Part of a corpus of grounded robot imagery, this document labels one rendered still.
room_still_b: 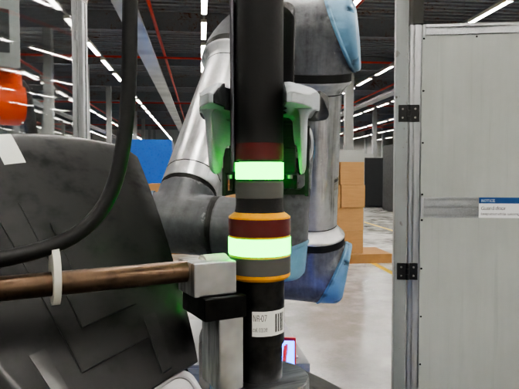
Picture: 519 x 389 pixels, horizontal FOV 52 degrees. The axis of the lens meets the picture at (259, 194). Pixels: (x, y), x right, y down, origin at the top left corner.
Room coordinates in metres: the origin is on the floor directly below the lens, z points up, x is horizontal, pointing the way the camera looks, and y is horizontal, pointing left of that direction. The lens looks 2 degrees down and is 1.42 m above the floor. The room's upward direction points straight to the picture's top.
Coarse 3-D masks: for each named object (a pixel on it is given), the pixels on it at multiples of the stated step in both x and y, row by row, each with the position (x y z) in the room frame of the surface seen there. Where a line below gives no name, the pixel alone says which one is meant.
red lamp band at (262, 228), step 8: (232, 224) 0.36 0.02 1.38; (240, 224) 0.35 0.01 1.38; (248, 224) 0.35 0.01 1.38; (256, 224) 0.35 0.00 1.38; (264, 224) 0.35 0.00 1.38; (272, 224) 0.35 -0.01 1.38; (280, 224) 0.35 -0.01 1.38; (288, 224) 0.36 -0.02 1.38; (232, 232) 0.36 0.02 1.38; (240, 232) 0.35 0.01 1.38; (248, 232) 0.35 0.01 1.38; (256, 232) 0.35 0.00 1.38; (264, 232) 0.35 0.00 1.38; (272, 232) 0.35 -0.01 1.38; (280, 232) 0.35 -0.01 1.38; (288, 232) 0.36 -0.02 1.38
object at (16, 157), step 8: (0, 136) 0.41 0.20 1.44; (8, 136) 0.41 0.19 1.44; (0, 144) 0.40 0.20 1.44; (8, 144) 0.41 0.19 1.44; (16, 144) 0.41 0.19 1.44; (0, 152) 0.40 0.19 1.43; (8, 152) 0.40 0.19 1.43; (16, 152) 0.41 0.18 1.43; (8, 160) 0.40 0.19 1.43; (16, 160) 0.40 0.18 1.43; (24, 160) 0.40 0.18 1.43
